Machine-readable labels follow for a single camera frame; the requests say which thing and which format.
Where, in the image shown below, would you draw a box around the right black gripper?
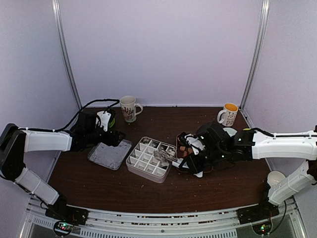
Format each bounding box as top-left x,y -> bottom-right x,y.
179,146 -> 227,175

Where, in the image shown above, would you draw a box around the aluminium frame post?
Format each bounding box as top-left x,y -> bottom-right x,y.
240,0 -> 270,111
52,0 -> 82,109

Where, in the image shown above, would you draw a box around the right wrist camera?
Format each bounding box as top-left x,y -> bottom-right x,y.
178,132 -> 205,155

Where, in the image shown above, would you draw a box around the lilac bunny tin lid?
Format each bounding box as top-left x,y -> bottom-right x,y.
88,139 -> 132,171

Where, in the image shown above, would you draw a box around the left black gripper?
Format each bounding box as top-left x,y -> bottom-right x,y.
86,125 -> 126,147

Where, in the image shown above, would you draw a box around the small white saucer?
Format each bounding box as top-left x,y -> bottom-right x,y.
223,127 -> 237,137

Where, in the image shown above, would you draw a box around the white bowl on saucer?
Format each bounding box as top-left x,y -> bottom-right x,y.
97,111 -> 111,123

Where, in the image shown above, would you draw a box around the lilac tin box with dividers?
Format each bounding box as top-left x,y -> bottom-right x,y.
125,136 -> 176,183

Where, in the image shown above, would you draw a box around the front aluminium rail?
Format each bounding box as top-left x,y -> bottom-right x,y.
24,207 -> 305,238

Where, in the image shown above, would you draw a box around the red chocolate tray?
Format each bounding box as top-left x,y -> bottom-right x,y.
176,134 -> 213,174

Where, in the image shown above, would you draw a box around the white metal tongs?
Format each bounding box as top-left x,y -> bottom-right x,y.
154,150 -> 203,178

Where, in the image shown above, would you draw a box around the white bowl near right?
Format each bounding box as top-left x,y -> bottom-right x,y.
266,171 -> 286,187

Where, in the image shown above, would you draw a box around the tall floral mug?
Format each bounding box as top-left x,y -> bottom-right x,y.
120,96 -> 143,123

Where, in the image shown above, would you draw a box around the right aluminium frame post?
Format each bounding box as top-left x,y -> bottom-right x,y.
240,0 -> 270,111

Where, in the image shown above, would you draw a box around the left aluminium frame post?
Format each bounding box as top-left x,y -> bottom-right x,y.
52,0 -> 82,109

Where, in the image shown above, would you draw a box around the green saucer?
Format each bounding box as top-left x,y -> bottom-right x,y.
109,118 -> 115,127

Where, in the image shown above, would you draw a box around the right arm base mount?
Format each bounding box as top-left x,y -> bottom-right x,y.
237,205 -> 279,236

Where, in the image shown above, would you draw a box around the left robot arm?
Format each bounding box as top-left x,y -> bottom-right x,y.
0,96 -> 77,216

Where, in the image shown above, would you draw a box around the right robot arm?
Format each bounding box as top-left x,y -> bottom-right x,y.
172,121 -> 317,219

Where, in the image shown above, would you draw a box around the white mug yellow inside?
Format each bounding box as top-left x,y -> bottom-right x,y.
216,103 -> 239,127

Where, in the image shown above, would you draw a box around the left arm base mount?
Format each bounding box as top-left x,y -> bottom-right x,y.
45,206 -> 89,237

